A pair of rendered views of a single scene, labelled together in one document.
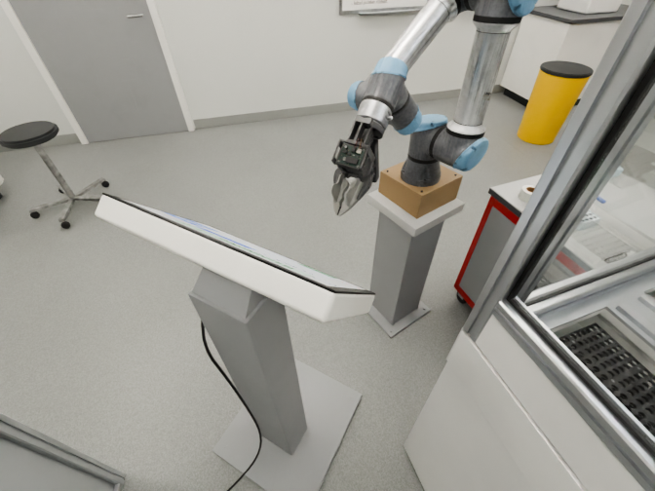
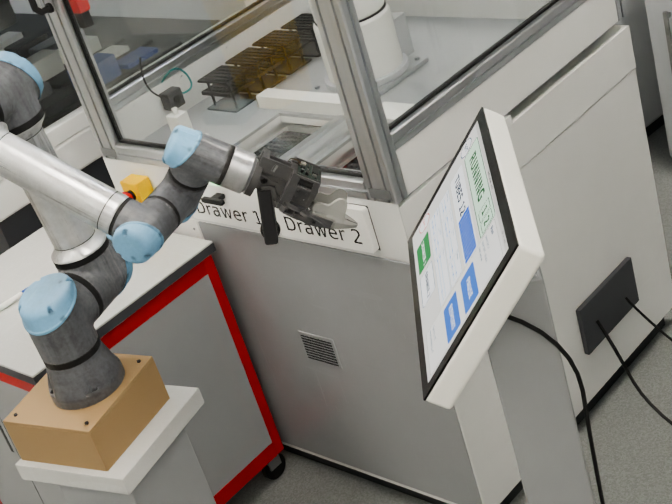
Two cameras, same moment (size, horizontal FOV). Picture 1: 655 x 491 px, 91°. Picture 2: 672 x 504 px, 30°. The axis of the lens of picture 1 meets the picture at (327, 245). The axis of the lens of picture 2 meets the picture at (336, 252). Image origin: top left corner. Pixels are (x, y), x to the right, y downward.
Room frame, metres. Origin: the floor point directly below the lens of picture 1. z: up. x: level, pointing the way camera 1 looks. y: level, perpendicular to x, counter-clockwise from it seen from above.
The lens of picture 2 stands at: (1.34, 1.83, 2.13)
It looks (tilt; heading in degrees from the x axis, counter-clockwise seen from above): 28 degrees down; 249
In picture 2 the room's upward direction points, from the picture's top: 18 degrees counter-clockwise
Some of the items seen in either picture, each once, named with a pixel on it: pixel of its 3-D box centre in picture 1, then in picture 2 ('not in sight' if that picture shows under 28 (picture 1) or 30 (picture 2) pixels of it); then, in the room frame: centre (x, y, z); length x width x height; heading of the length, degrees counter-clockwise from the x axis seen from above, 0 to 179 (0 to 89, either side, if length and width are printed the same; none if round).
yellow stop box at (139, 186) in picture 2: not in sight; (137, 191); (0.69, -1.11, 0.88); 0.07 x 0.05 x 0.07; 109
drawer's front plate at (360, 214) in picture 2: not in sight; (322, 221); (0.46, -0.50, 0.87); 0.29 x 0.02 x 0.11; 109
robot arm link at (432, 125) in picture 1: (428, 135); (57, 315); (1.08, -0.37, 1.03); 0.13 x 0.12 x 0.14; 36
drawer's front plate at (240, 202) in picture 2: not in sight; (228, 204); (0.56, -0.80, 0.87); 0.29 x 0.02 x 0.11; 109
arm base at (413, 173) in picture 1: (422, 165); (79, 365); (1.09, -0.37, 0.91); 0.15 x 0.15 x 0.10
